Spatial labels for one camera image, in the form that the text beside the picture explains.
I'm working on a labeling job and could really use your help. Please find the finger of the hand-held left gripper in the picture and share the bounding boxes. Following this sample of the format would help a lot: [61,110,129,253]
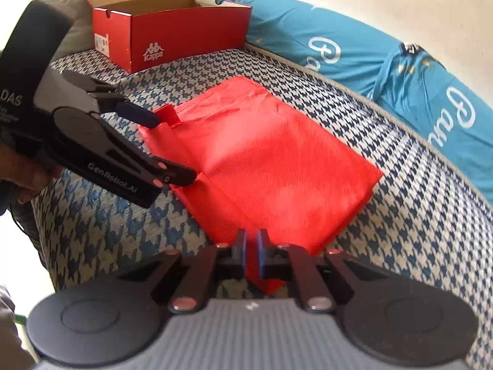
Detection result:
[62,69,159,129]
[92,113,198,191]

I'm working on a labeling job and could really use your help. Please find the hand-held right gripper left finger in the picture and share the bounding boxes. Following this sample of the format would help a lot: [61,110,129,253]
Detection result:
[116,229,247,315]

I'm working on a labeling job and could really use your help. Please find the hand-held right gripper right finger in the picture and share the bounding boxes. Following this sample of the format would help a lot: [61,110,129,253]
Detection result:
[256,229,389,314]

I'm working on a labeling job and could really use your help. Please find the red shopping bag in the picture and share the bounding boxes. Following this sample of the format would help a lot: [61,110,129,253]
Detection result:
[138,76,385,295]

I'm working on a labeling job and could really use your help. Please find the person's left hand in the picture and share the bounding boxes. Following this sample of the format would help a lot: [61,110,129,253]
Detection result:
[0,144,63,204]

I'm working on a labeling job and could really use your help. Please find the grey cushion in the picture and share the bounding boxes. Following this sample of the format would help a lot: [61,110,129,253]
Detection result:
[46,0,95,60]

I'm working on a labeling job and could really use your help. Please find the red shoe box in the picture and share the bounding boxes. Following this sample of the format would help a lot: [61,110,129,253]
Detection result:
[76,0,253,74]

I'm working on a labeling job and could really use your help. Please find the houndstooth bed mattress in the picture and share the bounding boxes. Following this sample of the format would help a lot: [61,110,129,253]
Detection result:
[31,44,493,370]

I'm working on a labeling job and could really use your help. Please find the blue printed quilt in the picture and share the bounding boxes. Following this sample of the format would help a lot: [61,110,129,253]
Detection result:
[196,0,493,205]

